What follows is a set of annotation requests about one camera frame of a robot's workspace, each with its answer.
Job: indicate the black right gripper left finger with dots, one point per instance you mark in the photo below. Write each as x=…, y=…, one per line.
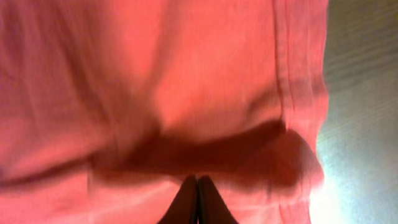
x=183, y=209

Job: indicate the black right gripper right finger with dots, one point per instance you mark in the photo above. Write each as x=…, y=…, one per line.
x=211, y=206

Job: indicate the red McKinney Boyd t-shirt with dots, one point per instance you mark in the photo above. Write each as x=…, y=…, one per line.
x=108, y=106

